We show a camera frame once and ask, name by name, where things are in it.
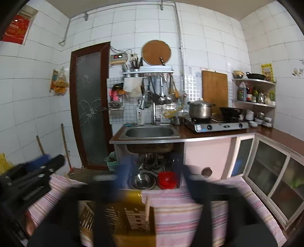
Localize sliding glass cabinet doors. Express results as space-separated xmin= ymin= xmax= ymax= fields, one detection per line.
xmin=245 ymin=136 xmax=304 ymax=230

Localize long wooden tool handle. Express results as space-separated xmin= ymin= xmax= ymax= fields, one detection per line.
xmin=60 ymin=123 xmax=74 ymax=176

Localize grey wall pipe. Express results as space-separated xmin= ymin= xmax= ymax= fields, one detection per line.
xmin=59 ymin=1 xmax=184 ymax=106

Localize rectangular wooden cutting board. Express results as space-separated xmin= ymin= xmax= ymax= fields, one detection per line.
xmin=202 ymin=70 xmax=229 ymax=113

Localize wooden spatula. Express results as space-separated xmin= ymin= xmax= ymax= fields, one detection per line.
xmin=172 ymin=76 xmax=181 ymax=99

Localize steel cooking pot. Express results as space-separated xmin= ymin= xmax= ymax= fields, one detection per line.
xmin=188 ymin=98 xmax=216 ymax=119

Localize pink rubber gloves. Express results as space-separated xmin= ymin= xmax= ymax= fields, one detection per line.
xmin=110 ymin=83 xmax=125 ymax=101

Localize stainless steel sink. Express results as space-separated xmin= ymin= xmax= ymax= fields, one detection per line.
xmin=109 ymin=123 xmax=184 ymax=144

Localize white water purifier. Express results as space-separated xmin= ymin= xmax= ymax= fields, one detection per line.
xmin=136 ymin=108 xmax=145 ymax=125

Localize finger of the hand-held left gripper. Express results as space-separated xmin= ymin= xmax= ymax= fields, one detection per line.
xmin=28 ymin=154 xmax=66 ymax=183
xmin=14 ymin=154 xmax=53 ymax=176

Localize red cardboard box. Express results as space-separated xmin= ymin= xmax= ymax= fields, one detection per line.
xmin=2 ymin=15 xmax=30 ymax=45

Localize short wooden stick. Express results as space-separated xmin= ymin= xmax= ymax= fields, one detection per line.
xmin=36 ymin=135 xmax=45 ymax=156

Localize wire wall basket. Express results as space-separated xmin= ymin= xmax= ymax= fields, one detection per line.
xmin=108 ymin=102 xmax=124 ymax=118

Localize white hanging towel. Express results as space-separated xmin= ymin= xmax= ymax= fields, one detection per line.
xmin=123 ymin=77 xmax=143 ymax=97

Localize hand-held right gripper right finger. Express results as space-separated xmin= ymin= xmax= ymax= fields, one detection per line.
xmin=182 ymin=166 xmax=279 ymax=247

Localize row of condiment bottles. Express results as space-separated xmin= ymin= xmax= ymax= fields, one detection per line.
xmin=246 ymin=82 xmax=276 ymax=106

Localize white wall utensil rack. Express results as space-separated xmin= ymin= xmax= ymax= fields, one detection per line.
xmin=122 ymin=66 xmax=174 ymax=78

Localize steel ladle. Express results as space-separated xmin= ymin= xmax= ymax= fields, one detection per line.
xmin=166 ymin=75 xmax=173 ymax=104
xmin=159 ymin=76 xmax=167 ymax=105

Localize yellow wall poster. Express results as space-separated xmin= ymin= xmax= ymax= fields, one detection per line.
xmin=261 ymin=63 xmax=274 ymax=82

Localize green bucket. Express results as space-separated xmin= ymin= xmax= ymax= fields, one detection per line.
xmin=106 ymin=152 xmax=118 ymax=171

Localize pink cabinet door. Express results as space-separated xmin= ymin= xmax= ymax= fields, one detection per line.
xmin=184 ymin=136 xmax=238 ymax=187

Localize black skimmer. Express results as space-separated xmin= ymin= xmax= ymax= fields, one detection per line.
xmin=149 ymin=76 xmax=160 ymax=102

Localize brown frosted glass door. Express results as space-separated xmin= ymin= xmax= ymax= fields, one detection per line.
xmin=70 ymin=41 xmax=114 ymax=170

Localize steel faucet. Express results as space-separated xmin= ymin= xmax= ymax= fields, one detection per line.
xmin=142 ymin=90 xmax=162 ymax=126

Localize white corner shelf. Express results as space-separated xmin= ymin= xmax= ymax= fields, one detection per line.
xmin=232 ymin=78 xmax=277 ymax=108

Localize large oil bottle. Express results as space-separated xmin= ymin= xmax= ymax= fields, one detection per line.
xmin=238 ymin=81 xmax=247 ymax=102

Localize steel basin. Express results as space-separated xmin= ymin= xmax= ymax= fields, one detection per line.
xmin=129 ymin=173 xmax=157 ymax=190

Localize narrow glass cabinet door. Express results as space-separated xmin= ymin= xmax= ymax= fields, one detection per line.
xmin=231 ymin=134 xmax=256 ymax=177

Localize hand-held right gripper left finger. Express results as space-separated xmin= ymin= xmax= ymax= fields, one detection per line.
xmin=27 ymin=154 xmax=133 ymax=247

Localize yellow slatted utensil holder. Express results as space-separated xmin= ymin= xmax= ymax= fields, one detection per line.
xmin=78 ymin=189 xmax=157 ymax=247

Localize steel gas stove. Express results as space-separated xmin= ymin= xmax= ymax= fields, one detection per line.
xmin=184 ymin=115 xmax=250 ymax=133

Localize orange hanging plastic bag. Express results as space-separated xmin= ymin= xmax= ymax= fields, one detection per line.
xmin=53 ymin=67 xmax=70 ymax=96

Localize grey digital controller box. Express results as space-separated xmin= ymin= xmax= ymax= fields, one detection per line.
xmin=110 ymin=54 xmax=129 ymax=65

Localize red plastic basin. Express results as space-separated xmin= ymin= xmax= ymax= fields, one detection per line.
xmin=157 ymin=171 xmax=178 ymax=190

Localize yellow plastic bag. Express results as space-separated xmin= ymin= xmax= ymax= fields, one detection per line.
xmin=0 ymin=153 xmax=15 ymax=175

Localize black wok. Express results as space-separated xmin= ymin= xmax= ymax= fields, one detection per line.
xmin=218 ymin=106 xmax=245 ymax=118

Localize round wooden cutting board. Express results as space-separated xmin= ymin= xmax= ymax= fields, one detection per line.
xmin=141 ymin=40 xmax=172 ymax=66

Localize colourful hanging board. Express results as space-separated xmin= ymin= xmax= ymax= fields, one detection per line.
xmin=49 ymin=69 xmax=59 ymax=93

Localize black pan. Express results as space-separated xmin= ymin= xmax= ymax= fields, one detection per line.
xmin=246 ymin=72 xmax=266 ymax=80

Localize pink striped cloth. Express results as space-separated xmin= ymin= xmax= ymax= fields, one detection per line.
xmin=24 ymin=173 xmax=288 ymax=247

